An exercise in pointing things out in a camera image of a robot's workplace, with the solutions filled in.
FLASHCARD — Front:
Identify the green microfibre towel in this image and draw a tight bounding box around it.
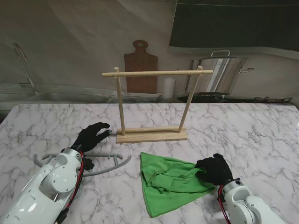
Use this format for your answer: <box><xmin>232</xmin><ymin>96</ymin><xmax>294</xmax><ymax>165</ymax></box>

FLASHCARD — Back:
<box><xmin>140</xmin><ymin>152</ymin><xmax>216</xmax><ymax>219</ymax></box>

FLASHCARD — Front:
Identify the wooden rack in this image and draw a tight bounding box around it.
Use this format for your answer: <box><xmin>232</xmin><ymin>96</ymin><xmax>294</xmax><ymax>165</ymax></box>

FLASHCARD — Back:
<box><xmin>101</xmin><ymin>65</ymin><xmax>214</xmax><ymax>144</ymax></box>

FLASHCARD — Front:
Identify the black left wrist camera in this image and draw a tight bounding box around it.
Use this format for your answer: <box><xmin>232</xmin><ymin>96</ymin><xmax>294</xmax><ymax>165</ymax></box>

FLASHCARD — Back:
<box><xmin>83</xmin><ymin>158</ymin><xmax>94</xmax><ymax>171</ymax></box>

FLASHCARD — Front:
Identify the brown wooden cutting board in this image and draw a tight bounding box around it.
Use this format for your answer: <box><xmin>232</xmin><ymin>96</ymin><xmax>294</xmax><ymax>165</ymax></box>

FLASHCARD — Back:
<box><xmin>123</xmin><ymin>40</ymin><xmax>158</xmax><ymax>94</ymax></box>

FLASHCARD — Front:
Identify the steel stockpot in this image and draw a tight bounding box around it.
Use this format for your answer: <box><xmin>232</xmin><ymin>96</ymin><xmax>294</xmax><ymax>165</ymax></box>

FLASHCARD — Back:
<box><xmin>183</xmin><ymin>50</ymin><xmax>254</xmax><ymax>95</ymax></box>

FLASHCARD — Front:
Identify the red black arm cable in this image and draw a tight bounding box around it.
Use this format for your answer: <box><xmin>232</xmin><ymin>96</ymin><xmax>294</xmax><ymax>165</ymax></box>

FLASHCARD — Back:
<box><xmin>217</xmin><ymin>184</ymin><xmax>231</xmax><ymax>224</ymax></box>
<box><xmin>55</xmin><ymin>150</ymin><xmax>86</xmax><ymax>224</ymax></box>

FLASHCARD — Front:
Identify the red black left arm cable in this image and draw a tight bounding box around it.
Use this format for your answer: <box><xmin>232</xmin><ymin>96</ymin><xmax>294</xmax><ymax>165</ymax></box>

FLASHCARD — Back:
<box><xmin>55</xmin><ymin>150</ymin><xmax>86</xmax><ymax>224</ymax></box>

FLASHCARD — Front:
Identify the white candle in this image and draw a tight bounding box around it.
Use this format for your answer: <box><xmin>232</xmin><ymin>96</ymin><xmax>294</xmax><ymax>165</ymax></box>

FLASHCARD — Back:
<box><xmin>163</xmin><ymin>77</ymin><xmax>176</xmax><ymax>99</ymax></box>

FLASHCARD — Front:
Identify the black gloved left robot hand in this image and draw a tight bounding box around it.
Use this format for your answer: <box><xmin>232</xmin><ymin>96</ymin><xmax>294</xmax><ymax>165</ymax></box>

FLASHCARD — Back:
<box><xmin>72</xmin><ymin>122</ymin><xmax>112</xmax><ymax>154</ymax></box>

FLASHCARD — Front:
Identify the red black right arm cable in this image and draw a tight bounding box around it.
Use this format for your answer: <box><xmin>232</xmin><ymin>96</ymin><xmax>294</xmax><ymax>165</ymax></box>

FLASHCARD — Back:
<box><xmin>217</xmin><ymin>184</ymin><xmax>231</xmax><ymax>224</ymax></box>

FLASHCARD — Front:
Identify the grey clothes hanger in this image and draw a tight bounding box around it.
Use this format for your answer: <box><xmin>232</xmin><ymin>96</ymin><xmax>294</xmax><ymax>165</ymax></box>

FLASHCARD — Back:
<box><xmin>33</xmin><ymin>153</ymin><xmax>132</xmax><ymax>198</ymax></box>

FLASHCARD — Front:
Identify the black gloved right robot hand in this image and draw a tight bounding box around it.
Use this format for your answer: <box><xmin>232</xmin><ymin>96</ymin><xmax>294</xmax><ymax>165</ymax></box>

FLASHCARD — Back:
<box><xmin>195</xmin><ymin>153</ymin><xmax>234</xmax><ymax>187</ymax></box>

